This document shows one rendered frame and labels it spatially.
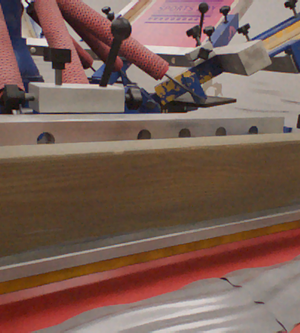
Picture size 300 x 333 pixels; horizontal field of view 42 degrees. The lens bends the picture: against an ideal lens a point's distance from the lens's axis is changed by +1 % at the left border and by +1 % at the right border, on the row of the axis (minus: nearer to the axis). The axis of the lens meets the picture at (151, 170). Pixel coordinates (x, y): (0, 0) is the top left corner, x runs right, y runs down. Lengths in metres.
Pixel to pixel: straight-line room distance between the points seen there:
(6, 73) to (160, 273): 0.49
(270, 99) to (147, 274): 2.74
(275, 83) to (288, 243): 2.61
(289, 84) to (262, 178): 2.56
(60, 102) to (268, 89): 2.57
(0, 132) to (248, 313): 0.33
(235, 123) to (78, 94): 0.25
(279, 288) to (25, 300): 0.18
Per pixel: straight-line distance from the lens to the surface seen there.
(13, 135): 0.48
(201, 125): 0.59
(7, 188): 0.25
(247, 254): 0.37
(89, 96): 0.56
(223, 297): 0.29
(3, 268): 0.26
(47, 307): 0.29
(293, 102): 2.88
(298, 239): 0.43
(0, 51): 0.77
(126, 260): 0.31
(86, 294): 0.30
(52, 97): 0.54
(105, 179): 0.27
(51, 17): 0.89
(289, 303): 0.31
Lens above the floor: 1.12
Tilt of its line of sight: 16 degrees down
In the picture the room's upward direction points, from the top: 4 degrees clockwise
